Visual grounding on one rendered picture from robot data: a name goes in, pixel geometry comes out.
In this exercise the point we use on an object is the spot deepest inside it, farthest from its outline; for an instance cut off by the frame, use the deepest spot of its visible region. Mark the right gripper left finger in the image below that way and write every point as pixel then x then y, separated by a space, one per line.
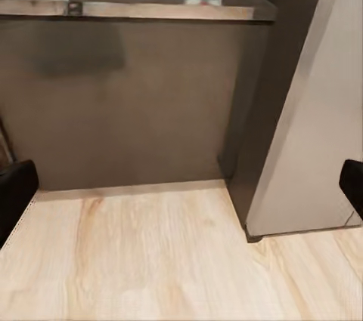
pixel 18 184

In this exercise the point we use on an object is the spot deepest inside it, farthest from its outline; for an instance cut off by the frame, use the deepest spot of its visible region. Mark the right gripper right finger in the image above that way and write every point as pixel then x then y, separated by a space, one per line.
pixel 351 183

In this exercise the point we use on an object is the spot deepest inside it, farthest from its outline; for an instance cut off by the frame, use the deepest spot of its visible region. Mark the fridge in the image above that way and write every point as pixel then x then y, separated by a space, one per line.
pixel 305 121

